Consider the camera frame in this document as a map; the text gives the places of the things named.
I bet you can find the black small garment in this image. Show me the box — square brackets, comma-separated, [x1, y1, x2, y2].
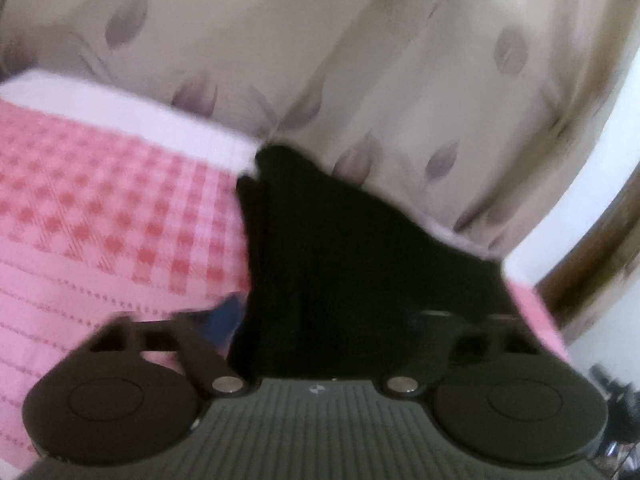
[228, 144, 515, 380]

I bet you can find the pink white bed sheet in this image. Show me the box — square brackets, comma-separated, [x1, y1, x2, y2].
[0, 70, 572, 466]

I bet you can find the beige leaf-print curtain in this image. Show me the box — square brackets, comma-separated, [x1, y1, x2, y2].
[1, 0, 639, 255]

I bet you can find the dark wooden door frame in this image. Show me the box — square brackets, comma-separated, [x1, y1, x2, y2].
[537, 171, 639, 344]

